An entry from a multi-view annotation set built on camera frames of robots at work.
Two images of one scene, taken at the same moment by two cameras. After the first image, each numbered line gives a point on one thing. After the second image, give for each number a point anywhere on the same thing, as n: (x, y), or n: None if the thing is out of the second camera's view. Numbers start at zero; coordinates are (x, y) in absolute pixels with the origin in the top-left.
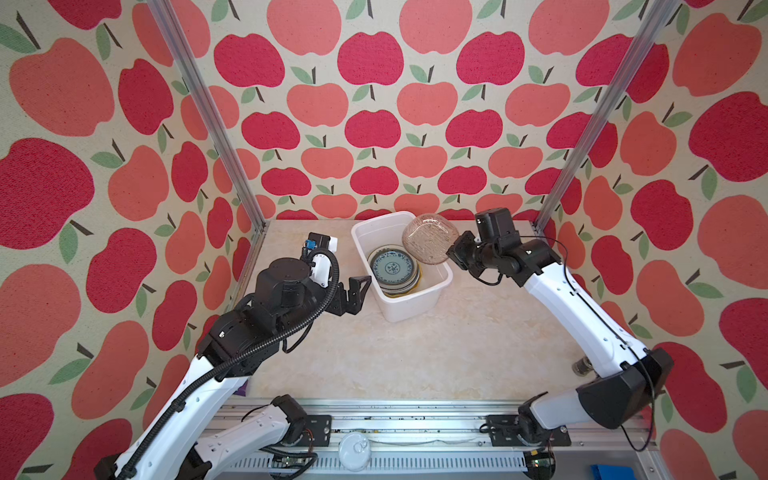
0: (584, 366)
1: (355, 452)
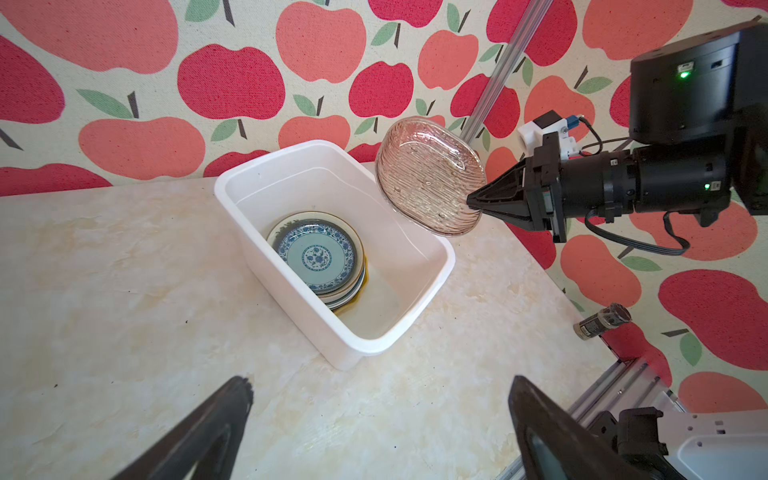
0: (603, 320)
1: None
